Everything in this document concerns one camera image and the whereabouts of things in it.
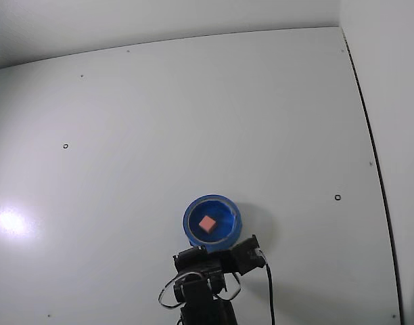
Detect blue tape roll bin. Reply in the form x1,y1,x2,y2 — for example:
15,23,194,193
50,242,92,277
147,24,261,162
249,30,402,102
182,194,244,254

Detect black camera cable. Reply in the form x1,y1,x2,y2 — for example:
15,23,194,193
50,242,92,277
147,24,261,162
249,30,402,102
259,250,276,325

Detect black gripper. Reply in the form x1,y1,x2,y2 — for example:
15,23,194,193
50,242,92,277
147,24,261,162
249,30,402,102
172,245,235,276

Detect orange cube block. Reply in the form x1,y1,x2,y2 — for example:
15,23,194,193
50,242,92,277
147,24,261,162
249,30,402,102
198,215,217,234

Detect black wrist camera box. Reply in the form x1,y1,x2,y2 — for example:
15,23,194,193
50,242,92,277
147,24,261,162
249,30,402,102
229,234,265,276

